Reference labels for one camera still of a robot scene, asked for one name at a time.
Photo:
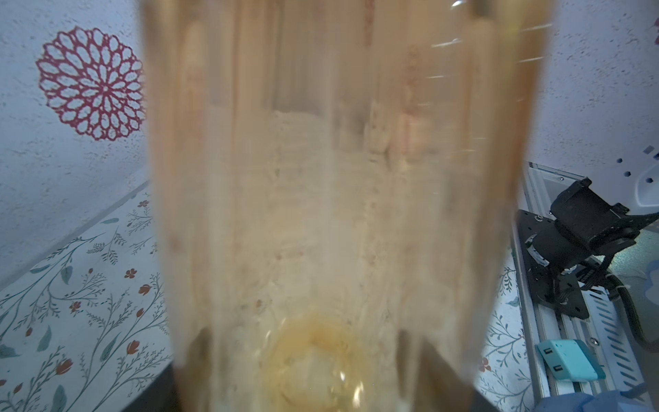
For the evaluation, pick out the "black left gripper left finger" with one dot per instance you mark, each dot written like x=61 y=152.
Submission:
x=160 y=396

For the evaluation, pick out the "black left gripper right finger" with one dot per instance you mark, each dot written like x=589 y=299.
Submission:
x=438 y=388

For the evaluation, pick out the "amber plastic spray bottle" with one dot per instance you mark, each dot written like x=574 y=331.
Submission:
x=335 y=183

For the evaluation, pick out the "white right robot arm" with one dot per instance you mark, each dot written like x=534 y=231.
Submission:
x=570 y=252

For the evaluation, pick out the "teal power adapter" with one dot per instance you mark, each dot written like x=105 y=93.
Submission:
x=570 y=360

